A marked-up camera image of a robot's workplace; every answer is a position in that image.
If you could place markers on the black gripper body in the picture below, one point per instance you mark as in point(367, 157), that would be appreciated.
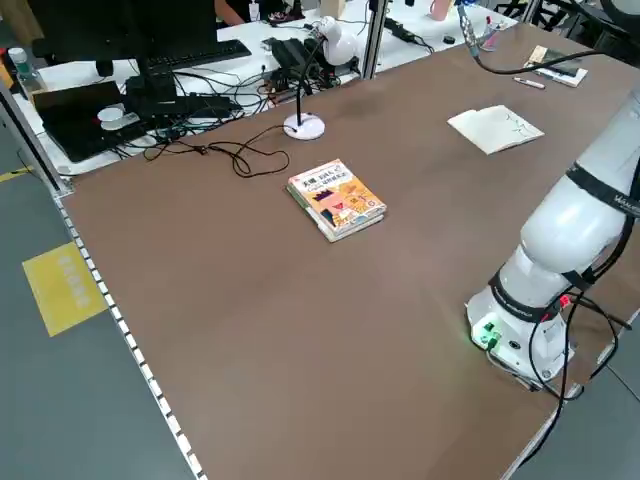
point(467, 27)

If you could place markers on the white marker pen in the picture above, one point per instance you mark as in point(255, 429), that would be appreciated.
point(529, 82)

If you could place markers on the cream paper notebook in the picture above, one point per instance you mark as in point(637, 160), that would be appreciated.
point(495, 130)

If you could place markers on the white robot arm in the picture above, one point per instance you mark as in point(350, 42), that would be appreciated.
point(565, 235)

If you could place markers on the black tape roll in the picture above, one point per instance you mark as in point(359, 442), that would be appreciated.
point(448, 39)

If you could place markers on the clear pen cup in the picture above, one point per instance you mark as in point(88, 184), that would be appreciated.
point(492, 37)

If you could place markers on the pink cup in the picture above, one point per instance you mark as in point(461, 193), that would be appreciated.
point(440, 9)

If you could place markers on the black power adapter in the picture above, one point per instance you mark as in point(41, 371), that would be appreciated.
point(400, 29)

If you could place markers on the white book with blue print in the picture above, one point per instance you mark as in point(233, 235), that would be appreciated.
point(570, 79)

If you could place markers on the wooden block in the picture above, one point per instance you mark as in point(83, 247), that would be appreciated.
point(332, 7)

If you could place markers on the black electronics box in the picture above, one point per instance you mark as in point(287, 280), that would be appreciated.
point(292, 52)

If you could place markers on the white desk lamp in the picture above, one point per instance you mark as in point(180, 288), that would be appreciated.
point(305, 127)

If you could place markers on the orange illustrated cover book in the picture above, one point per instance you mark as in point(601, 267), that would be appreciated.
point(340, 195)

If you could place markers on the white side desk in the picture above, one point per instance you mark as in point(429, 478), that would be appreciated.
point(235, 31)

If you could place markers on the person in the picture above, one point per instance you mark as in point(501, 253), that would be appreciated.
point(230, 10)

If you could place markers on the green spine paperback book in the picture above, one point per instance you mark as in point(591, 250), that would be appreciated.
point(310, 216)

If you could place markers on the black keyboard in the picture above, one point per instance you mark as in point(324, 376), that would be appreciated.
point(200, 52)

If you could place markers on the black flat hub box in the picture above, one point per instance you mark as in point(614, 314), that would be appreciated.
point(200, 105)

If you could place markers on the black dock box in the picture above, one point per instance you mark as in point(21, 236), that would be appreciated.
point(150, 87)

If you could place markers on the black computer monitor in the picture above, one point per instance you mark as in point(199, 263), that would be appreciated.
point(100, 25)

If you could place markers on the white round tape roll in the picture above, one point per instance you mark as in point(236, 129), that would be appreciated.
point(111, 117)

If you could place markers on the black laptop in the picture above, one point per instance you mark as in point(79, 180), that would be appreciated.
point(70, 125)

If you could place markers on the clear bottle with green cap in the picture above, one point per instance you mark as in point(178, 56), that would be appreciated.
point(25, 75)

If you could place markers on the aluminium frame post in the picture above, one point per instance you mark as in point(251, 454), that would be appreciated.
point(375, 40)

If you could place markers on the aluminium frame rail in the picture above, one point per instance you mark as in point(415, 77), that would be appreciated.
point(30, 145)

